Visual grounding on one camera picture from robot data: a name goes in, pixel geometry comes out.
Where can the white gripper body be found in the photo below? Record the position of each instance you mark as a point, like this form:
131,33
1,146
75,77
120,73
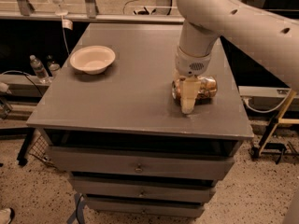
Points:
191,63

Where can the clear water bottle right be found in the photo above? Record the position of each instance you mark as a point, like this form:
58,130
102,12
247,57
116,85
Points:
53,66

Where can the grey drawer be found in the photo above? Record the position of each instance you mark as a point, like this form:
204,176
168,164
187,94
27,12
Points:
141,191
144,208
117,162

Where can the wire mesh basket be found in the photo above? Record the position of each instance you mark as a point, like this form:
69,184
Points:
38,150

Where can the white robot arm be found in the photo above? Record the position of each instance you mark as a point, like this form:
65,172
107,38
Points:
269,39

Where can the clear water bottle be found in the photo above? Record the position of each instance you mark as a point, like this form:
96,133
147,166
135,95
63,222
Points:
39,70
53,66

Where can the grey drawer cabinet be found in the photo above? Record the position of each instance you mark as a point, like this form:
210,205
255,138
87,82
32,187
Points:
130,107

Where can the top grey drawer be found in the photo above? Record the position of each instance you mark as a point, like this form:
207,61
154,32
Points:
117,162

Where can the white shoe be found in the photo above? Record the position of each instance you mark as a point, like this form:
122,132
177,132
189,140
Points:
6,215

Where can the middle grey drawer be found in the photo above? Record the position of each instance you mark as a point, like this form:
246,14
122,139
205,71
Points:
141,191

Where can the clear water bottle left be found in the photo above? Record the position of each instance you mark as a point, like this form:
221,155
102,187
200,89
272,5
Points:
39,70

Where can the orange soda can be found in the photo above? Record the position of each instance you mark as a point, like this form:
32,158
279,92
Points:
208,88

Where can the white paper bowl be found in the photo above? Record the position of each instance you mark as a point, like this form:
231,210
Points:
92,60

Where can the bottom grey drawer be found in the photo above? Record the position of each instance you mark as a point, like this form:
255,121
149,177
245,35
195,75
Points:
144,208

